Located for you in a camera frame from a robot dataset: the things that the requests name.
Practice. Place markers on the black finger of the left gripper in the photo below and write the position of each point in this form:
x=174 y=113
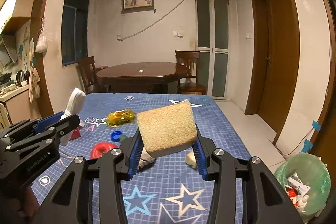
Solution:
x=66 y=126

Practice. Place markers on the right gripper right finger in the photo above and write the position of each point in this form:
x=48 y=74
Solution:
x=203 y=149

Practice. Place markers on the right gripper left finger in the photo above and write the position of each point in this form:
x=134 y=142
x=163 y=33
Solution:
x=132 y=149

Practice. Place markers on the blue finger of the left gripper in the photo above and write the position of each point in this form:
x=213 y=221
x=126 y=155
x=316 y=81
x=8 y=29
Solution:
x=42 y=124

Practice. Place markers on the red white cigarette box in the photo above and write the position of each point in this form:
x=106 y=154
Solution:
x=292 y=194

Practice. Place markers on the white medicine box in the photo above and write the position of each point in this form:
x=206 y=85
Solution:
x=295 y=182

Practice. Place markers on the green lined trash bin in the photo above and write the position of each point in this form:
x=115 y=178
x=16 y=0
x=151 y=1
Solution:
x=313 y=173

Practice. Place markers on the red small triangular piece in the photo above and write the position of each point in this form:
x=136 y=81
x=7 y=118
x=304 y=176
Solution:
x=75 y=134

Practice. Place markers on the small yellow sponge piece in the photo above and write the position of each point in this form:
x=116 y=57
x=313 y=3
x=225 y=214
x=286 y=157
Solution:
x=190 y=160

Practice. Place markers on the blue bottle cap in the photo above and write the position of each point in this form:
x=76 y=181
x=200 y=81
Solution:
x=116 y=136

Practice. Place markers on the yellow crumpled wrapper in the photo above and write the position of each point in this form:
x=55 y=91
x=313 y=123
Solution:
x=117 y=118

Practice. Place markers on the black electric kettle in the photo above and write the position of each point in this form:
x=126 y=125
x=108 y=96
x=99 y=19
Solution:
x=20 y=77

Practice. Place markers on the wooden chair right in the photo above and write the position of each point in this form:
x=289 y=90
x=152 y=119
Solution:
x=190 y=60

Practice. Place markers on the wooden chair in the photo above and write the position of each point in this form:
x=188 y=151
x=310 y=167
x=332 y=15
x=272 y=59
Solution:
x=88 y=72
x=190 y=60

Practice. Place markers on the wooden chair left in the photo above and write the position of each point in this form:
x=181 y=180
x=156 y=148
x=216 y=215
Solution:
x=88 y=72

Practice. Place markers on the dark wooden dining table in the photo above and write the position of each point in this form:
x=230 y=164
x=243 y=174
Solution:
x=155 y=78

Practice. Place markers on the hanging white plastic bag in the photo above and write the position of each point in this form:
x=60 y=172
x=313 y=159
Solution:
x=42 y=42

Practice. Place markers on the dark window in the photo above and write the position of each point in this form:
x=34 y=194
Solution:
x=74 y=31

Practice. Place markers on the white glass double door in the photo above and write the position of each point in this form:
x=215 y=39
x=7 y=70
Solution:
x=213 y=45

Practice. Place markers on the red ring toy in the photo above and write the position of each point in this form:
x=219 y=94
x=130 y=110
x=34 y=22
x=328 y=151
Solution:
x=101 y=148

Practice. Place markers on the wall light switch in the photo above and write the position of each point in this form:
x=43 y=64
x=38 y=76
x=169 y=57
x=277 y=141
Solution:
x=178 y=34

